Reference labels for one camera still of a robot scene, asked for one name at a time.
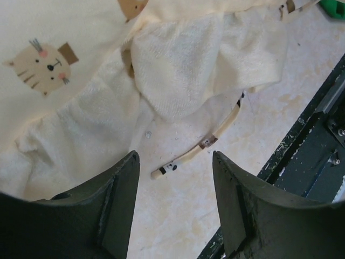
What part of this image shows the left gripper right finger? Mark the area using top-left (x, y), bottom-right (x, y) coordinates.
top-left (212, 152), bottom-right (344, 258)

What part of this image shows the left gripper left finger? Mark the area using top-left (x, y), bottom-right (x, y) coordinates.
top-left (1, 151), bottom-right (140, 258)

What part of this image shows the cream animal print cushion cover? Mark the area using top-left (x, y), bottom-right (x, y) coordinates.
top-left (1, 1), bottom-right (315, 201)

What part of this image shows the green cloth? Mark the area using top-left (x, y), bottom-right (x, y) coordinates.
top-left (319, 0), bottom-right (344, 20)

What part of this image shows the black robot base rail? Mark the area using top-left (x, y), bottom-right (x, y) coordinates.
top-left (198, 53), bottom-right (345, 259)

